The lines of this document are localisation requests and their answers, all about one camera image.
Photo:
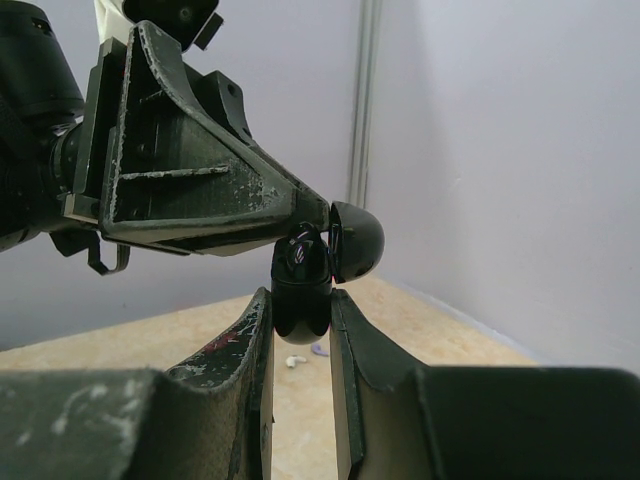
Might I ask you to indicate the left aluminium frame post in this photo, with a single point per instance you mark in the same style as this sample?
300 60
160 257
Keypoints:
367 49

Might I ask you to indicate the white earbud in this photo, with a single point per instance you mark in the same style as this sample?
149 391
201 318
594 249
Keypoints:
294 360

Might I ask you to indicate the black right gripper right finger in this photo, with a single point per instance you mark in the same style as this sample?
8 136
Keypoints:
399 418

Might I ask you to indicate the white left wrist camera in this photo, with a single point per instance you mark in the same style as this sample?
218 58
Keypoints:
189 22

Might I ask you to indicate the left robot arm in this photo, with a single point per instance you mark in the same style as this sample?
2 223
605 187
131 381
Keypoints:
42 108

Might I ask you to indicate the black earbud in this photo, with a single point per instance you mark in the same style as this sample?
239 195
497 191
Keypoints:
305 250

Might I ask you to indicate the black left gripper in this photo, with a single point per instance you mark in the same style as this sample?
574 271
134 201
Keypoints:
183 174

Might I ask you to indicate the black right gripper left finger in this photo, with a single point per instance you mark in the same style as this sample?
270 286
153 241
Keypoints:
208 417

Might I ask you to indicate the black earbud charging case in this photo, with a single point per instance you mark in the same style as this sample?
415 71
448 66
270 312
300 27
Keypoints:
302 303

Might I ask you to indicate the purple earbud far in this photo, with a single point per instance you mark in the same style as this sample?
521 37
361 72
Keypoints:
318 350

